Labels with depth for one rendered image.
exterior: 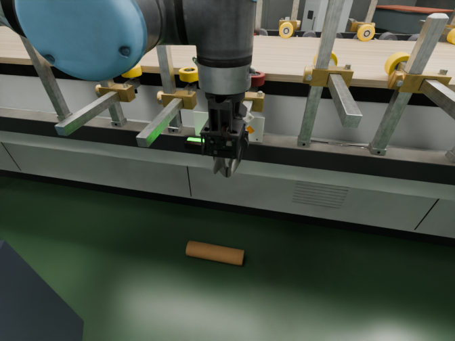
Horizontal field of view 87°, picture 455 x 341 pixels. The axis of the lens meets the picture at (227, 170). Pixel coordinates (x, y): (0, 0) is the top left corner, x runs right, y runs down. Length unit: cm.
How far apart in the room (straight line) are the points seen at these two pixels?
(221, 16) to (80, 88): 114
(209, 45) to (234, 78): 6
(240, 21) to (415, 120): 96
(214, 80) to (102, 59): 18
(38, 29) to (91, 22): 4
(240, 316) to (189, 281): 30
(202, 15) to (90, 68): 17
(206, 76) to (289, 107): 72
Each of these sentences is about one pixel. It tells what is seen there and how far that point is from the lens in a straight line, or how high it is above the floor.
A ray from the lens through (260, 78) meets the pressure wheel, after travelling 92.
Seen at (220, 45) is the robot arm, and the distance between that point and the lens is 38.
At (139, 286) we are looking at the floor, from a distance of 137.
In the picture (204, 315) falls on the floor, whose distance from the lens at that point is 125.
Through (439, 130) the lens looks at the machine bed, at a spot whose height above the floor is 71.
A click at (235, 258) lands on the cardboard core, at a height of 7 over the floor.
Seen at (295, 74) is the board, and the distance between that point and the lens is 99.
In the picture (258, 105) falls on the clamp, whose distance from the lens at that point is 84.
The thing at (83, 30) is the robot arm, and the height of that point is 114.
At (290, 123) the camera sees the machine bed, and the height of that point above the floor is 68.
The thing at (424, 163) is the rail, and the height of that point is 70.
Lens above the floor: 117
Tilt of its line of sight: 39 degrees down
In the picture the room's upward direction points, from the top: straight up
